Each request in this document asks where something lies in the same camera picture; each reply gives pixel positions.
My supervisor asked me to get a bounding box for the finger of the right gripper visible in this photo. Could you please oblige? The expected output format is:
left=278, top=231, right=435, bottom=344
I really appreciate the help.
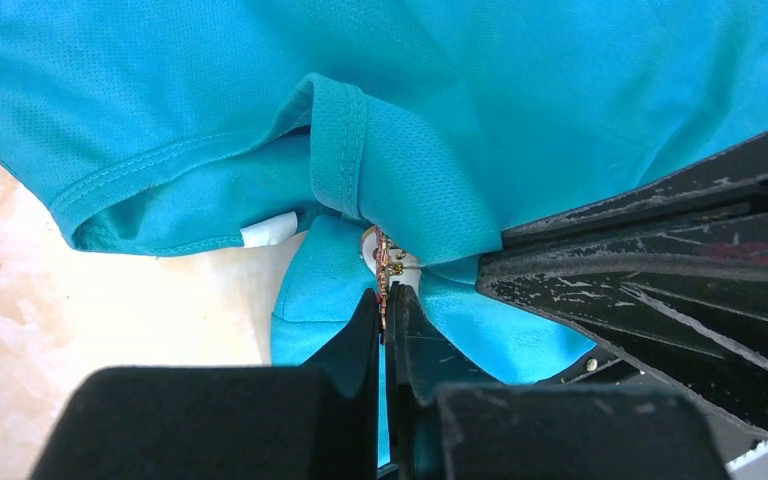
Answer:
left=477, top=213, right=768, bottom=435
left=503, top=131, right=768, bottom=249

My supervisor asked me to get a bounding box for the round grey yellow brooch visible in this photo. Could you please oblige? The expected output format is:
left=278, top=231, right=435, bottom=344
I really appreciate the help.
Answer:
left=360, top=227, right=421, bottom=290

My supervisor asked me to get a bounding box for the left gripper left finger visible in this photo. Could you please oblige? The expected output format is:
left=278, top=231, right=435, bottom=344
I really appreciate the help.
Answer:
left=31, top=291, right=379, bottom=479

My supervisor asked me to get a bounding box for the teal t-shirt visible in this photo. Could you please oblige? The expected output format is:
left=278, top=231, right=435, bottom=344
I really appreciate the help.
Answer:
left=0, top=1, right=768, bottom=384

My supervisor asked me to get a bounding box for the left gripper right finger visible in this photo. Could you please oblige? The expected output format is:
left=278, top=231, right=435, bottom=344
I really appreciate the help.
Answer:
left=385, top=284, right=728, bottom=479

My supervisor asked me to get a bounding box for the pink gem brooch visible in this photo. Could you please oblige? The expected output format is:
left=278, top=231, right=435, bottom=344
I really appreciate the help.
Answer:
left=372, top=227, right=407, bottom=336

